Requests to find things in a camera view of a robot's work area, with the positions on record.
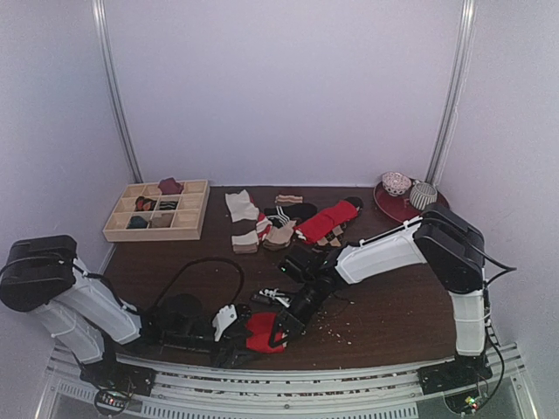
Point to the teal rolled sock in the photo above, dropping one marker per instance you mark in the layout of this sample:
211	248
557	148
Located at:
137	222

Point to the maroon rolled sock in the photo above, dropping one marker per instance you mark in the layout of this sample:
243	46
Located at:
170	186

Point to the beige white folded sock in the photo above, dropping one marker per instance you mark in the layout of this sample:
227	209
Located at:
241	207

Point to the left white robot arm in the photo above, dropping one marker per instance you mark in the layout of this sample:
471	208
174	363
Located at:
45	278

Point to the right aluminium frame post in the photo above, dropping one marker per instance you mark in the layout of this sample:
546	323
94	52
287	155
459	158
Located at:
457	82

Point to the argyle brown sock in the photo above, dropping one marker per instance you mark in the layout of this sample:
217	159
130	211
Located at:
332	240

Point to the beige brown sock pile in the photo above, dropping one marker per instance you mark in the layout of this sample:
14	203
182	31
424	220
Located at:
247	243

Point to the tan brown sock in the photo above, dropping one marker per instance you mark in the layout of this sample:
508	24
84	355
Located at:
161	221

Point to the aluminium frame post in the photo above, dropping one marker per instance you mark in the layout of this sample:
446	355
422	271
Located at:
115	99
457	82

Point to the red folded sock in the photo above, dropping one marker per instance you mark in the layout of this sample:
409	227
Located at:
313	229

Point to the small striped folded sock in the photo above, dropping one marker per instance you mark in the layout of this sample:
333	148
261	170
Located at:
288	199

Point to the left aluminium frame post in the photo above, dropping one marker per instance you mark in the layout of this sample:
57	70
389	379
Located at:
115	99

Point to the black striped rolled sock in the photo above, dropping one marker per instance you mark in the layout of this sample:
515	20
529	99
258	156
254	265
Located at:
167	205

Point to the red white striped sock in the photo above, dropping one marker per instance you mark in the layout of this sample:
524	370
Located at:
263	227

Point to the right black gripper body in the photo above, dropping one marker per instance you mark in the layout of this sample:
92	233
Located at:
289	321

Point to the white patterned bowl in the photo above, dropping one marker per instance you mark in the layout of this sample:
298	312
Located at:
395	183

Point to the striped ceramic cup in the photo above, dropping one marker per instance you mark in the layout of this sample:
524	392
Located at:
422	194

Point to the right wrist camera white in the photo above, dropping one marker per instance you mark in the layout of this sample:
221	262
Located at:
272	297

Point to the metal base rail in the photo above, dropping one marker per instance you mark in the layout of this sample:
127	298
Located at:
183	391

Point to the red and beige sock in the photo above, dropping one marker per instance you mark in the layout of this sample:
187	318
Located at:
260	325

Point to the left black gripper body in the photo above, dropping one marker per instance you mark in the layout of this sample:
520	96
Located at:
185	342

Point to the red round plate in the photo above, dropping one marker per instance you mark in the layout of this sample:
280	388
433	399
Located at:
397	208

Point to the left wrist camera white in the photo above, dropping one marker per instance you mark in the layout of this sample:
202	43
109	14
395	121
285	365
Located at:
228	316

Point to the black white striped sock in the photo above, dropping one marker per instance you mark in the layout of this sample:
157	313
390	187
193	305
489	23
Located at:
281	215

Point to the red black rolled sock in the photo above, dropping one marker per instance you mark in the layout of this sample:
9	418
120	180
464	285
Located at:
143	204

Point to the tan sock pair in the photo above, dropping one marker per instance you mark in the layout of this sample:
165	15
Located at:
279	238

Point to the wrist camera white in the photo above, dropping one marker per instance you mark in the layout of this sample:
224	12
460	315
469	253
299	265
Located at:
272	297
228	316

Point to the wooden compartment tray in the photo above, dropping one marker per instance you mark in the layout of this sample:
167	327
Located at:
187	224

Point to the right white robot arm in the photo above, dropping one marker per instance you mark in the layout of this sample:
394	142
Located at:
452	248

